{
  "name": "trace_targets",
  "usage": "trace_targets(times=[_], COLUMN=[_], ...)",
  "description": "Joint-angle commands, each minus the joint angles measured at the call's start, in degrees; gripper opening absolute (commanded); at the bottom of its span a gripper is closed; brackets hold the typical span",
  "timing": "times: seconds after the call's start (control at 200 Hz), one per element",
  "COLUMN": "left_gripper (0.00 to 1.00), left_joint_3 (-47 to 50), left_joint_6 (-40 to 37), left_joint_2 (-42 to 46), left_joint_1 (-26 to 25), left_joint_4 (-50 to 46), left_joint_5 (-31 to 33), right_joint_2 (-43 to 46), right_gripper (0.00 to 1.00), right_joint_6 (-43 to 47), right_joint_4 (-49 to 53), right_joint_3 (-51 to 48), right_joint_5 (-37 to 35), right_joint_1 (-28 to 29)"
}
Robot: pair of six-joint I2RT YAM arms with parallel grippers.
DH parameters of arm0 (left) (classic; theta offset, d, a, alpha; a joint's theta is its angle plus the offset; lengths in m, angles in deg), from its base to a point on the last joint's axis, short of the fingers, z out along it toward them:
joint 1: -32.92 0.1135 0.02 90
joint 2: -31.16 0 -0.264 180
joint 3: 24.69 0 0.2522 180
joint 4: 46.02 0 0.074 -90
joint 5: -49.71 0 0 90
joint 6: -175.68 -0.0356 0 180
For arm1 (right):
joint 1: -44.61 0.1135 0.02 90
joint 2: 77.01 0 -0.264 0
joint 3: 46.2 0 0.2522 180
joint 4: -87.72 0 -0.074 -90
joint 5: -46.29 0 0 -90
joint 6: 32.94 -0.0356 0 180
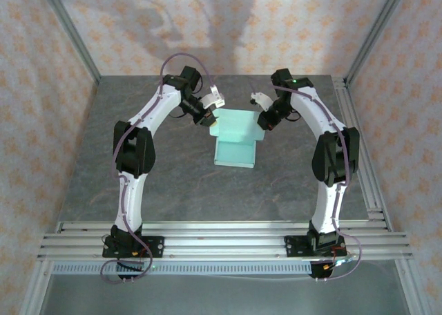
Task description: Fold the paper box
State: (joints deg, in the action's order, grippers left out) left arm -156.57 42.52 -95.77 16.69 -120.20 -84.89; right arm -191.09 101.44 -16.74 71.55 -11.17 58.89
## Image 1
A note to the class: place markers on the aluminium frame post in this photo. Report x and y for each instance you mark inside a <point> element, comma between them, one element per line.
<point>373,35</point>
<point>73,35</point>

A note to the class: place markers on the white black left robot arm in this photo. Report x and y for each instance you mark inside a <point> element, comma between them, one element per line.
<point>131,197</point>

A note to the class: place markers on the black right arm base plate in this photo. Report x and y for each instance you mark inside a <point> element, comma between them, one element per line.
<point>293,246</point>

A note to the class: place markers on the aluminium frame leg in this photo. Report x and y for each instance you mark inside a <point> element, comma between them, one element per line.
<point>36,287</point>
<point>411,287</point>

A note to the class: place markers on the aluminium side rail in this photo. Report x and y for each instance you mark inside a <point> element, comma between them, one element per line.
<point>345,104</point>

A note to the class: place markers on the light teal paper box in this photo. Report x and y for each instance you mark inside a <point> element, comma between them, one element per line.
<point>235,152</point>

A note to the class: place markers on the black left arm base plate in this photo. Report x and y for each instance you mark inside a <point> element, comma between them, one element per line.
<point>155,244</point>

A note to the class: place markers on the aluminium mounting rail beam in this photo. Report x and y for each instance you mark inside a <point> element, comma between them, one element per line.
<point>224,240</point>

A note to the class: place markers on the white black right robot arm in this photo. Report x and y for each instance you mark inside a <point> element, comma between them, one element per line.
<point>328,204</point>

